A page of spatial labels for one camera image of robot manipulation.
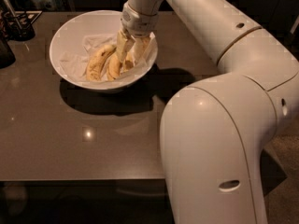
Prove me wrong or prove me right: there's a yellow banana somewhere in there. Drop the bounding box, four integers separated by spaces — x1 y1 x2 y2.
107 54 122 81
122 52 134 72

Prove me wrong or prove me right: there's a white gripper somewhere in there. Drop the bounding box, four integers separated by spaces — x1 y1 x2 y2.
116 3 158 63

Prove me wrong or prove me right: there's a dark round pot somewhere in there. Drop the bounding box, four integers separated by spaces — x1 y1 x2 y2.
0 35 16 68

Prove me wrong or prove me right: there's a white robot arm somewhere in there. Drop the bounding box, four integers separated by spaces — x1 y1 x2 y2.
121 0 299 224

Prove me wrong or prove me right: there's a white utensil handle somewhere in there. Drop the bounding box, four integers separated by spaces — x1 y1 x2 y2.
3 0 21 31

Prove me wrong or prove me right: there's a white paper bowl liner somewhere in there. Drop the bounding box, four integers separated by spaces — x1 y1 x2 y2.
59 34 158 87

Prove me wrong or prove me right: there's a white ceramic bowl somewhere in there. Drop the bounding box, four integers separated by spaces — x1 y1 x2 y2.
49 9 159 94

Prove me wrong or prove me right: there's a large spotted banana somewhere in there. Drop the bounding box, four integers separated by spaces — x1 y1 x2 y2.
86 44 116 81

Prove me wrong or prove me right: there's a black wire utensil holder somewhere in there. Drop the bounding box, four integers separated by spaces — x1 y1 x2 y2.
3 11 36 41

